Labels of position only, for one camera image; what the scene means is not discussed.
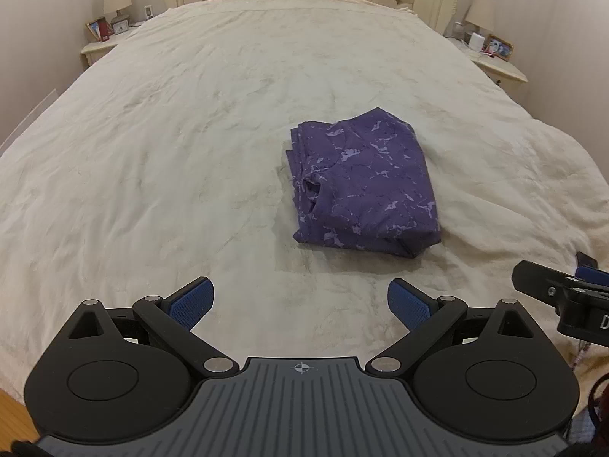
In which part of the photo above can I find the cream bedspread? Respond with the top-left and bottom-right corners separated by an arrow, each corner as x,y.
1,0 -> 608,397

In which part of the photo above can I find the white nightstand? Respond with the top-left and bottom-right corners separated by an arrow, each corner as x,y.
448,37 -> 528,97
81,22 -> 142,68

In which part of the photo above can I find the red picture frame left nightstand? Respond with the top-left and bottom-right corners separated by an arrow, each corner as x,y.
87,17 -> 112,42

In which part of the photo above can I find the right cream table lamp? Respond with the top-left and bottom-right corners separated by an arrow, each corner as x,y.
464,0 -> 496,34

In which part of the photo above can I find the white alarm clock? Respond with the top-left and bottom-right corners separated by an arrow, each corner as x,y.
112,16 -> 130,35

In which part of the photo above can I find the picture frame on right nightstand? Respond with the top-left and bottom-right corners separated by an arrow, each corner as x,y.
484,34 -> 514,62

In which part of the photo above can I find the left white nightstand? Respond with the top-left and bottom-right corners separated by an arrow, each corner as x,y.
81,22 -> 142,68

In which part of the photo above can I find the purple marble-print hooded jacket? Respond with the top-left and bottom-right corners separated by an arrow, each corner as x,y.
286,109 -> 441,259

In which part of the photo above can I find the white container on right nightstand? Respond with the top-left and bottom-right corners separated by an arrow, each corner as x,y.
469,32 -> 485,53

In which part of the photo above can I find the right white nightstand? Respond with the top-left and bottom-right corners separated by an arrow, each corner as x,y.
448,37 -> 528,97

